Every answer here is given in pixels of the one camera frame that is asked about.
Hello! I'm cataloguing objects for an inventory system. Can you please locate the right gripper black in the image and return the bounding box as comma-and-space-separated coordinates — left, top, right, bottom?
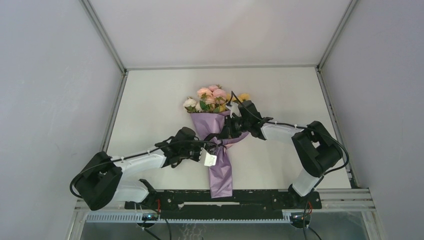
217, 114, 251, 140

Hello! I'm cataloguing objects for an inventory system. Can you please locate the yellow fake flower stem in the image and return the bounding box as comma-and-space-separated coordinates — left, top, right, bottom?
216, 93, 250, 113

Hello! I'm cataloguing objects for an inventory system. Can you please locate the black strap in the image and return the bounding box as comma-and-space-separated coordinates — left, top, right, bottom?
202, 131, 228, 150

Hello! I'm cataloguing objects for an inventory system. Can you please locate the white fake flower stem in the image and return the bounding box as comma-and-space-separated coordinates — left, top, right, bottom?
182, 97, 202, 114

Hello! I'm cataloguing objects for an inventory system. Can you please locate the pink fake flower stem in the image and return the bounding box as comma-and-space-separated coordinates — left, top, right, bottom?
195, 85, 230, 114

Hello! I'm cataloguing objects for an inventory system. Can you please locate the pink wrapping paper sheet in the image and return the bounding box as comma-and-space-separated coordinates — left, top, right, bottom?
190, 110, 249, 199

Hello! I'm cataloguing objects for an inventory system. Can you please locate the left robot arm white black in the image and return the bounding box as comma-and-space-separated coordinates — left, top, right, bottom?
69, 127, 208, 211

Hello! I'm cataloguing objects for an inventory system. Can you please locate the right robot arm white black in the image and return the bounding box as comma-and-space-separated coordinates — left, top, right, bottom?
218, 100, 347, 208

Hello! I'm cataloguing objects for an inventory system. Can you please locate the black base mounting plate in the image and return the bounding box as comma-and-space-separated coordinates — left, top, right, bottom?
124, 189, 323, 221

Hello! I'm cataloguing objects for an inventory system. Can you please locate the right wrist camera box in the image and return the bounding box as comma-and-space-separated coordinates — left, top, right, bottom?
225, 101, 241, 118

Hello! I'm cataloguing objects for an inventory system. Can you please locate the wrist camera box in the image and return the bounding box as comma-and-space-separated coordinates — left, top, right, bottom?
199, 148, 217, 167
225, 101, 241, 118

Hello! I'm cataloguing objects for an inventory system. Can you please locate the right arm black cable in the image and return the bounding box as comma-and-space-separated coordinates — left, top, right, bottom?
229, 90, 351, 240

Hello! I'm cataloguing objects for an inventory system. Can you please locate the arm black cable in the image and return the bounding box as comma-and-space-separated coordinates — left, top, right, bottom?
229, 90, 351, 240
68, 140, 220, 240

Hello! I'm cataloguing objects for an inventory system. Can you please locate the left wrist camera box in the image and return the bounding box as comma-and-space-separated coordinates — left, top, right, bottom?
199, 148, 217, 167

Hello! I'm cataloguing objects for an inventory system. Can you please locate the white cable duct strip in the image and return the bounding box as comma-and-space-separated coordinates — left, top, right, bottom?
85, 212, 292, 224

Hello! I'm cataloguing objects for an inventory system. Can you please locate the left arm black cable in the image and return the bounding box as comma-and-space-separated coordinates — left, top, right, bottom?
68, 140, 220, 240

